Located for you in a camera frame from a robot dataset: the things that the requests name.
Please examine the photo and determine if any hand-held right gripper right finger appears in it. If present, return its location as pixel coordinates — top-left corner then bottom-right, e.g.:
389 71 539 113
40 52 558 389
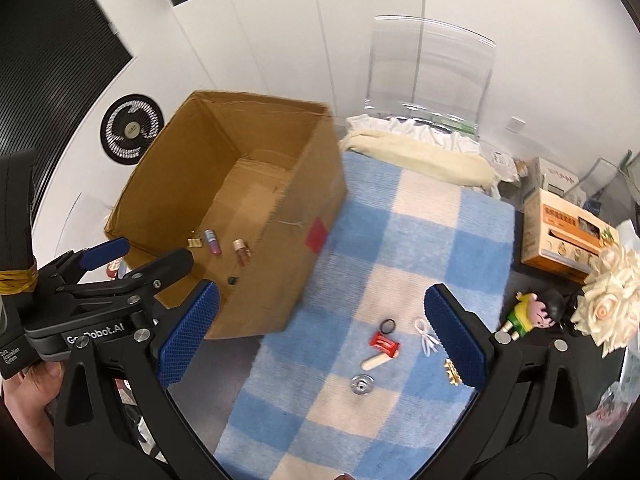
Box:
424 284 588 480

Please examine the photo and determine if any blue checkered blanket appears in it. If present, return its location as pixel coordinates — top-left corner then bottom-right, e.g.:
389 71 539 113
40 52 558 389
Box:
214 152 517 480

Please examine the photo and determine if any white cloth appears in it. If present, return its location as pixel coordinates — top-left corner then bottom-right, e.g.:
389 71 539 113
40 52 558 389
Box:
345 114 516 183

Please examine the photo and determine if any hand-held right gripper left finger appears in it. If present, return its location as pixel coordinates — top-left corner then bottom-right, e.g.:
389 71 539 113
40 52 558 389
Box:
52 280 221 480

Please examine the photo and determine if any person's left hand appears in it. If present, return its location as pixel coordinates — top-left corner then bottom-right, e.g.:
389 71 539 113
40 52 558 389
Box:
2 360 66 436

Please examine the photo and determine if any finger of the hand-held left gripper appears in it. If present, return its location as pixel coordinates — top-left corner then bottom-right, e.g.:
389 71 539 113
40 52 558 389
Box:
55 247 195 311
37 237 131 286

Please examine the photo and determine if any black desk fan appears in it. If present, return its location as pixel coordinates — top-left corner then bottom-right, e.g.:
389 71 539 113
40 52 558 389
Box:
100 92 165 166

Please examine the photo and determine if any brown cardboard box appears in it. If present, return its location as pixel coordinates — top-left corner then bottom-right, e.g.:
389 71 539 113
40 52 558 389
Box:
103 91 348 340

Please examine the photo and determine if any cream rose bouquet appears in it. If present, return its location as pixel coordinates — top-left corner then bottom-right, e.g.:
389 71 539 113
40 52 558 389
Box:
570 245 640 358

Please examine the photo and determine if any white cable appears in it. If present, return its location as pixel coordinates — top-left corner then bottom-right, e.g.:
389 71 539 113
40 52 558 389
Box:
414 317 443 357

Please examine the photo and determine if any orange cardboard box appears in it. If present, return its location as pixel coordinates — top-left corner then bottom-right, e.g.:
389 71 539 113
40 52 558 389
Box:
520 189 621 286

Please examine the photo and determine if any cartoon boy figure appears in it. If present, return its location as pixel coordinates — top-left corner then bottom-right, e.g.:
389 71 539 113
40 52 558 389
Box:
502 290 568 343

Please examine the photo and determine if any red candy packet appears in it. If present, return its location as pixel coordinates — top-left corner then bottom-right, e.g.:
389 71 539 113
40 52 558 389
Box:
370 332 402 358

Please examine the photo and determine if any cream towel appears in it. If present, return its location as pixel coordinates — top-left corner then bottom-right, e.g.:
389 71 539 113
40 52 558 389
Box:
340 130 501 193

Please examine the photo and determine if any white cardboard box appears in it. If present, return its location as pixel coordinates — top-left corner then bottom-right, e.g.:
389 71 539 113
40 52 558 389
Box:
525 156 581 201

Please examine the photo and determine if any clear acrylic chair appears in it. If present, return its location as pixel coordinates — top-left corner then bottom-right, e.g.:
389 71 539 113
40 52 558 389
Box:
364 15 497 136
575 157 640 211

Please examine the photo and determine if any black window blind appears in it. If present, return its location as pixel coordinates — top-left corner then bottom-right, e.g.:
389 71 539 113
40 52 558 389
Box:
0 0 136 161

